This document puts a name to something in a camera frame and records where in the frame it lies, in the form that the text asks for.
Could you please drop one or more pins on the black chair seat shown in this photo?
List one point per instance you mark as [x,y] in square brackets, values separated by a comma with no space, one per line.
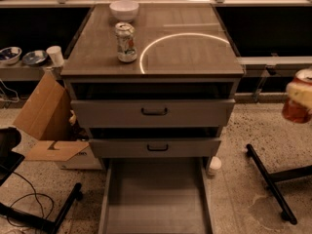
[9,159]

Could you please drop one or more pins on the blue patterned bowl left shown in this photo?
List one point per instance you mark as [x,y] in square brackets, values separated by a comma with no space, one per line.
[10,55]

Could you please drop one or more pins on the grey side shelf left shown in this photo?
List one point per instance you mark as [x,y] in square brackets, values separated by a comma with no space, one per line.
[23,72]

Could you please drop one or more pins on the blue patterned bowl right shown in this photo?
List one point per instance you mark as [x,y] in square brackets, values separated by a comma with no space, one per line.
[35,58]

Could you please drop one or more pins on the black stand leg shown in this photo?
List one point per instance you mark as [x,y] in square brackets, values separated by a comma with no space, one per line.
[42,223]
[272,179]

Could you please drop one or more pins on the grey drawer cabinet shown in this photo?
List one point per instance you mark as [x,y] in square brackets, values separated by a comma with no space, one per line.
[182,53]

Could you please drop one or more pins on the brown cardboard box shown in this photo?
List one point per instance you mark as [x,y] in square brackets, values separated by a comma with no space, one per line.
[46,117]

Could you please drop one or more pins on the grey side shelf right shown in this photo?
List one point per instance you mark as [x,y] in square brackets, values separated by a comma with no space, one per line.
[258,63]

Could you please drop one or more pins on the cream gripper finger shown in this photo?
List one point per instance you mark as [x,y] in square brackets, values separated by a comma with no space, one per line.
[300,93]

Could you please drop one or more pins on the grey side shelf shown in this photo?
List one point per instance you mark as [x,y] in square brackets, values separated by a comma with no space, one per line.
[23,72]
[258,63]

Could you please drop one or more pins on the black stand leg right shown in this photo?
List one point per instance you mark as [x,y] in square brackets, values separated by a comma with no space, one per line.
[272,179]

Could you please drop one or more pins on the white green soda can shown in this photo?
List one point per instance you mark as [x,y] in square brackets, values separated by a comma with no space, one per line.
[125,36]

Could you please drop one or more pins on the grey top drawer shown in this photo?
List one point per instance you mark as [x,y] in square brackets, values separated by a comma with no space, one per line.
[171,113]

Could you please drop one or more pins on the grey middle drawer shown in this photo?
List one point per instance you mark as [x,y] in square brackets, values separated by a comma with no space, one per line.
[154,147]

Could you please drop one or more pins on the grey open bottom drawer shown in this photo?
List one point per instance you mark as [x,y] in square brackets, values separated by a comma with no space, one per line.
[155,196]

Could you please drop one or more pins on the red coke can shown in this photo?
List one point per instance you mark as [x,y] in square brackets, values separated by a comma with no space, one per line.
[292,110]

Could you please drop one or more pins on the blue patterned bowl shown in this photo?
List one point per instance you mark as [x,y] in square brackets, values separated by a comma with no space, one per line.
[10,55]
[35,58]

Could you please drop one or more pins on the white ceramic bowl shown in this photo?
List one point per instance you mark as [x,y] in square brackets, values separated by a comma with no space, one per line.
[124,10]

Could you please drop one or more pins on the black stand leg left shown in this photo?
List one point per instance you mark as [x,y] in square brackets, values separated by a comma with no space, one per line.
[42,223]

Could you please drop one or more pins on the white paper cup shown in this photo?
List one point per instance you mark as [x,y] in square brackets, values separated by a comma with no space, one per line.
[55,54]

